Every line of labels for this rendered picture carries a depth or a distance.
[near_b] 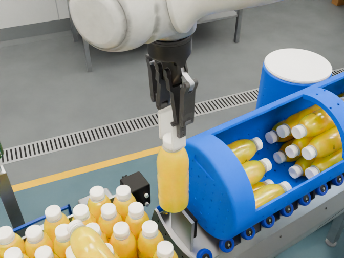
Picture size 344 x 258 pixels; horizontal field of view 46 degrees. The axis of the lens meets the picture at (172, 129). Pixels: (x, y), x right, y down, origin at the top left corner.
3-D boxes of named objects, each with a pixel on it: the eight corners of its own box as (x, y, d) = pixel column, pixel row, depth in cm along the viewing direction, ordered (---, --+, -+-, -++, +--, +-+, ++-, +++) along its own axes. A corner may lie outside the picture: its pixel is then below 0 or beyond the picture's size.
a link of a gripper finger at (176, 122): (180, 61, 70) (185, 63, 69) (188, 117, 76) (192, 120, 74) (161, 68, 69) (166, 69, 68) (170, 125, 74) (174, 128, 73)
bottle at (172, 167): (155, 213, 90) (151, 151, 78) (162, 190, 95) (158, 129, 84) (186, 217, 89) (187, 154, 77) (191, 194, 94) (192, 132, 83)
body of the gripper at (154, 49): (202, 35, 65) (201, 84, 71) (173, 17, 70) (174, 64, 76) (164, 47, 62) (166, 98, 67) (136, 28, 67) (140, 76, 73)
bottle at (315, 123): (350, 124, 124) (308, 146, 116) (331, 117, 130) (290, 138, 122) (351, 102, 121) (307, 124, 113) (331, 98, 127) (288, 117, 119)
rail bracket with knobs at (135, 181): (154, 210, 126) (153, 188, 120) (134, 220, 123) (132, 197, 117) (138, 190, 133) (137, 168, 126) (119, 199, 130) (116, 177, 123)
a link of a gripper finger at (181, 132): (182, 111, 74) (191, 119, 72) (182, 133, 77) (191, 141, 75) (175, 114, 73) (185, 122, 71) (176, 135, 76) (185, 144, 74)
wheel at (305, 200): (309, 188, 122) (305, 188, 123) (299, 194, 120) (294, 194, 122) (314, 202, 122) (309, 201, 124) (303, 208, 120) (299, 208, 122)
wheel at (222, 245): (232, 233, 109) (228, 232, 111) (219, 241, 107) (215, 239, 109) (237, 248, 110) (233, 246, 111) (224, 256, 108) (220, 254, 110)
